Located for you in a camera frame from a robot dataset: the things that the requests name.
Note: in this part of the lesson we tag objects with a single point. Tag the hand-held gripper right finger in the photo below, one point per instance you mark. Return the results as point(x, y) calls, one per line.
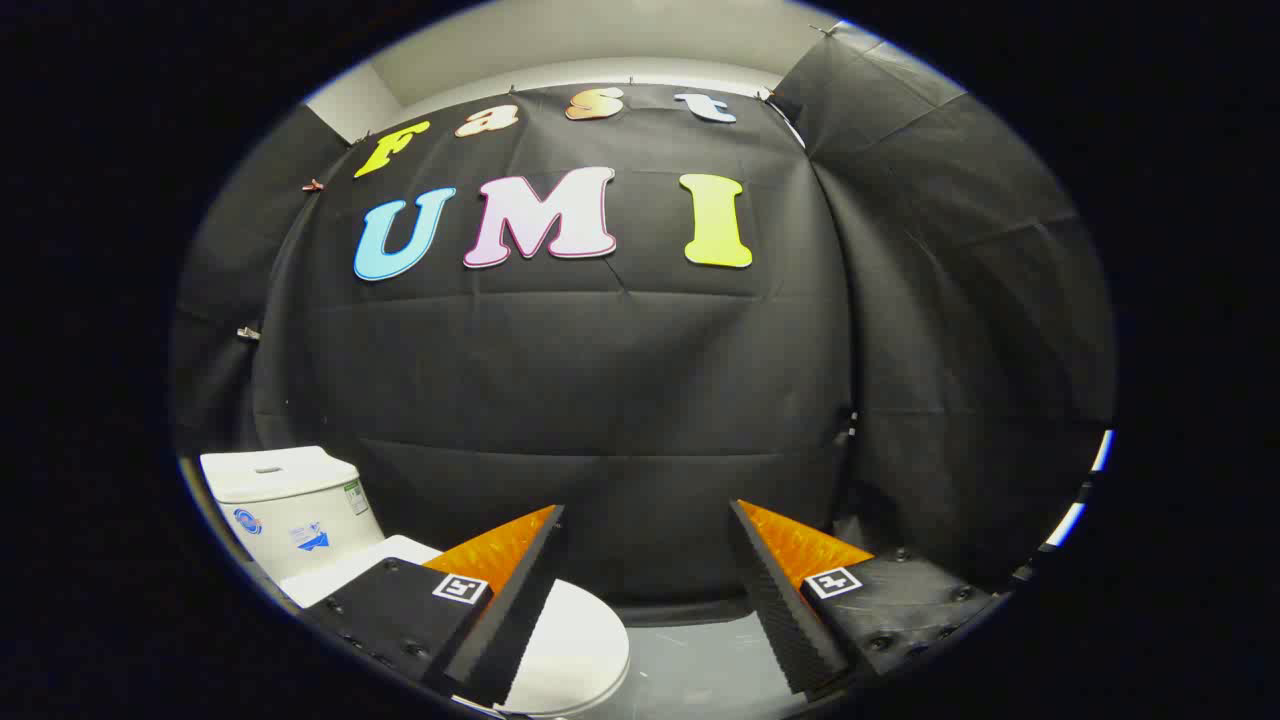
point(785, 610)

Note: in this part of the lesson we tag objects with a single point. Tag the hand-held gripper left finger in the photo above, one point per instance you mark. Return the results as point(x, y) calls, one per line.
point(520, 600)

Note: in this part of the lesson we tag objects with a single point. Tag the black backdrop cloth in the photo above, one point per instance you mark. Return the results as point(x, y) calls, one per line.
point(620, 380)

